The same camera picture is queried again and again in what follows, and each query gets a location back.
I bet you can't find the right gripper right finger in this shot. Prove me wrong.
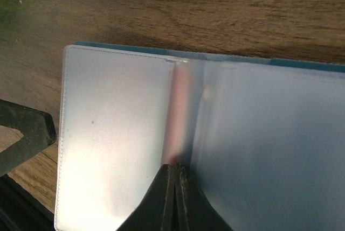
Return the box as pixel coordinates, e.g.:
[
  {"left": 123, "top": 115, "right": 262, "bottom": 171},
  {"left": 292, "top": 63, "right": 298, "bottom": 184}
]
[{"left": 175, "top": 164, "right": 232, "bottom": 231}]

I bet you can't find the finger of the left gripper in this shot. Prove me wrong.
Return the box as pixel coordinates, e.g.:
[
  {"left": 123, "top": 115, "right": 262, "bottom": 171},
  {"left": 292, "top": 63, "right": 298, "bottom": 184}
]
[{"left": 1, "top": 100, "right": 57, "bottom": 176}]

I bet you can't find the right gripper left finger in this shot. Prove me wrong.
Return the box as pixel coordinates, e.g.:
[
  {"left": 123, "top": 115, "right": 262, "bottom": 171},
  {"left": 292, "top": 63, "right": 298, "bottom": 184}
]
[{"left": 118, "top": 165, "right": 175, "bottom": 230}]

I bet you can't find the red card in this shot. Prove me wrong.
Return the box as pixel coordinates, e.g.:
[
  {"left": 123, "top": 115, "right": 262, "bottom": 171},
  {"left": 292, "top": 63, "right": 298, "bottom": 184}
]
[{"left": 162, "top": 66, "right": 190, "bottom": 165}]

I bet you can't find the blue leather card holder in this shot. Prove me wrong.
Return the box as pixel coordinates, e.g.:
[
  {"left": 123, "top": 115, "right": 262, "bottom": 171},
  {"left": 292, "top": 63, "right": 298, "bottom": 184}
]
[{"left": 54, "top": 42, "right": 344, "bottom": 230}]

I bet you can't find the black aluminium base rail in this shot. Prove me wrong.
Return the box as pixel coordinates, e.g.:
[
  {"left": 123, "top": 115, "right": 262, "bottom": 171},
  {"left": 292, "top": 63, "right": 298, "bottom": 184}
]
[{"left": 1, "top": 174, "right": 54, "bottom": 231}]

